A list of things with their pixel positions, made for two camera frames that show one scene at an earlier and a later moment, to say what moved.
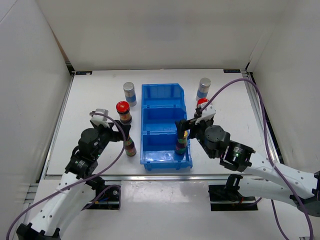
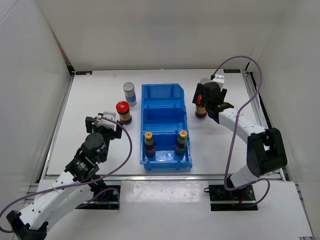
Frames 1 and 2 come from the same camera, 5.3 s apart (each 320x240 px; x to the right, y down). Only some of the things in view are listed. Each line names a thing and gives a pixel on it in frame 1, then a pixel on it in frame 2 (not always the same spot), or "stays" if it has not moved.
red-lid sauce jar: [123, 108] stays
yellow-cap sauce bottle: [130, 147] -> [149, 144]
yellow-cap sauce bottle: [180, 147] stays
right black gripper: [183, 125] -> [199, 91]
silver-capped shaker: [128, 88] stays
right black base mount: [225, 197] stays
